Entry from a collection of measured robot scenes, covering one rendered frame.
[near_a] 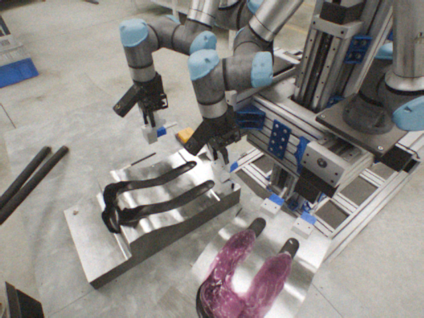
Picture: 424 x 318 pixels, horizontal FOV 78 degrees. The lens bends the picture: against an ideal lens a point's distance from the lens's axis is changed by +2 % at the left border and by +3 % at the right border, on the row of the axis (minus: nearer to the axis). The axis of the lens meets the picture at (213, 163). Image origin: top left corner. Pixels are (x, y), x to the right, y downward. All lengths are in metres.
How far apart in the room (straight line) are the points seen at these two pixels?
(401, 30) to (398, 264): 1.56
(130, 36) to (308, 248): 0.75
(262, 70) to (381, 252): 1.59
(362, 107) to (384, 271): 1.24
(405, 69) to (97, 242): 0.86
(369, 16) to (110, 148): 1.03
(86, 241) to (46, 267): 0.14
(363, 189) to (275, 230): 1.19
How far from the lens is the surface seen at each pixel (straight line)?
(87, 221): 0.89
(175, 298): 0.68
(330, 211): 1.74
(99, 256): 0.82
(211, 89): 0.64
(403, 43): 0.67
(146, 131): 0.96
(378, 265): 1.94
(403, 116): 0.73
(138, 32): 0.78
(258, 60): 0.62
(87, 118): 1.38
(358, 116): 0.90
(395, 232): 2.12
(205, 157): 0.97
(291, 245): 0.81
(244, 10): 1.10
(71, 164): 1.17
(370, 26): 1.07
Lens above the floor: 1.56
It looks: 48 degrees down
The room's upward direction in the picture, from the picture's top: straight up
